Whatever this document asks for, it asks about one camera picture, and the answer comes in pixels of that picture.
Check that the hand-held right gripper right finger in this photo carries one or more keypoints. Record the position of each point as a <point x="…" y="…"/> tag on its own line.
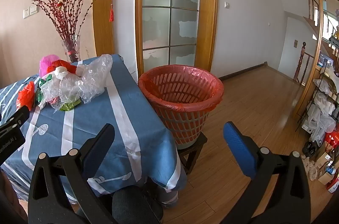
<point x="237" y="145"/>

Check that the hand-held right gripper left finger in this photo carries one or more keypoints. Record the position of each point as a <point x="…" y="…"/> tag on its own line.
<point x="103" y="135"/>

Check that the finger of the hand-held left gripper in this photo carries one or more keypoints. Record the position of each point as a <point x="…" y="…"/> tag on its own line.
<point x="16" y="116"/>

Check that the clear bubble wrap sheet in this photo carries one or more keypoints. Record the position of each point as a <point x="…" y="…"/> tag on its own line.
<point x="92" y="81"/>

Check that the red plastic waste basket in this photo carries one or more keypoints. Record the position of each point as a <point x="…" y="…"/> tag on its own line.
<point x="182" y="123"/>

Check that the orange-red crumpled plastic bag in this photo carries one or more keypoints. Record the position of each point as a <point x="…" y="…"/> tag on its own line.
<point x="25" y="94"/>

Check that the dark green foil wrapper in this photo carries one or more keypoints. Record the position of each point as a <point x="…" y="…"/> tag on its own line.
<point x="40" y="86"/>

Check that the dark wooden stool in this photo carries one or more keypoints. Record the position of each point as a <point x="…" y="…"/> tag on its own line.
<point x="194" y="152"/>

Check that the blue white striped tablecloth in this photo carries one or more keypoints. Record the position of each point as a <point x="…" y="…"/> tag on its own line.
<point x="137" y="107"/>

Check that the light green plastic wrapper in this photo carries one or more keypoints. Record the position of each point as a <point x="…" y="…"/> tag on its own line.
<point x="66" y="106"/>

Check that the pink plastic bag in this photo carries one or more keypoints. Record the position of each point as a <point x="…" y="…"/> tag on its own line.
<point x="47" y="63"/>

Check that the white crumpled paper wad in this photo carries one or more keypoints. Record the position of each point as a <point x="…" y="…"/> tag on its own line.
<point x="61" y="72"/>

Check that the red plastic bag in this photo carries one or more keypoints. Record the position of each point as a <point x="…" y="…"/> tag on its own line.
<point x="60" y="64"/>

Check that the clear glass vase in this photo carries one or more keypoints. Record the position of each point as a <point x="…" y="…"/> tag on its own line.
<point x="71" y="50"/>

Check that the brown cardboard box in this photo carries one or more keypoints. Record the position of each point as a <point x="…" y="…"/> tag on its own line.
<point x="323" y="160"/>

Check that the white plastic bags pile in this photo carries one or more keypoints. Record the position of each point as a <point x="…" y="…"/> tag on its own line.
<point x="320" y="112"/>

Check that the red shopping bag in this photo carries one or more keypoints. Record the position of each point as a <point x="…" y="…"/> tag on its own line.
<point x="332" y="142"/>

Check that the black metal shelf rack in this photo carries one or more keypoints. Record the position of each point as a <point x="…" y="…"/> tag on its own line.
<point x="320" y="86"/>

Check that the red white carton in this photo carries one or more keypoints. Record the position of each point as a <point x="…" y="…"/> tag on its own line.
<point x="334" y="184"/>

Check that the red berry branches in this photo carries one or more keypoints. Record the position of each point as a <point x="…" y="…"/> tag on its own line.
<point x="67" y="9"/>

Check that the frosted glass door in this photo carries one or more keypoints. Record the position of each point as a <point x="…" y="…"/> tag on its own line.
<point x="169" y="14"/>

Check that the stair railing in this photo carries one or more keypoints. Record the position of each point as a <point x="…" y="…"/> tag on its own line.
<point x="313" y="4"/>

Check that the wooden stair newel post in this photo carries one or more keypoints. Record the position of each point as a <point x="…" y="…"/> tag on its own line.
<point x="300" y="62"/>

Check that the white wall socket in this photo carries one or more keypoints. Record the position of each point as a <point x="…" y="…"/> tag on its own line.
<point x="29" y="12"/>

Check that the small wall plate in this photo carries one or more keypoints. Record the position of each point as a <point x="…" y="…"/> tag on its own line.
<point x="295" y="43"/>

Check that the wooden partition frame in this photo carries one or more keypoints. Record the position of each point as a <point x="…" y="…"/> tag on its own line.
<point x="313" y="54"/>

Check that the wooden wall trim post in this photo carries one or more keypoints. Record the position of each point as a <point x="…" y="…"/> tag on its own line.
<point x="103" y="1"/>

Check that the wooden door frame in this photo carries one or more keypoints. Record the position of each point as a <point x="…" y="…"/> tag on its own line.
<point x="208" y="14"/>

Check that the white light switch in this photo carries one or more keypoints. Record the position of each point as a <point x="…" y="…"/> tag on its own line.
<point x="227" y="4"/>

